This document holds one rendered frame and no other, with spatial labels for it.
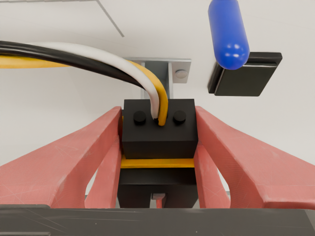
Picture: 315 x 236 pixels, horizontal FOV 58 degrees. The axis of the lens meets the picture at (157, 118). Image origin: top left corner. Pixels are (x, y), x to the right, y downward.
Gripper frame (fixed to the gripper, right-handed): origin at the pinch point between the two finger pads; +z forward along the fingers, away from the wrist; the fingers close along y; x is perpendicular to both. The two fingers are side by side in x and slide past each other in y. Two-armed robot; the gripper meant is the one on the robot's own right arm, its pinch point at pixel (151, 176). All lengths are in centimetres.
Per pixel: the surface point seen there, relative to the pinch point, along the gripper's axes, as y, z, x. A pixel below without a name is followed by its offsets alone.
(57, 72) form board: 6.9, 2.7, -10.0
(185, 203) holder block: -1.5, -6.2, -8.9
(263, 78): -7.1, 1.7, -11.0
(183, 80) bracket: -2.0, 2.5, -9.8
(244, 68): -5.5, 1.5, -12.0
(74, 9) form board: 4.7, 2.0, -15.3
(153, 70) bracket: 0.3, 2.4, -10.8
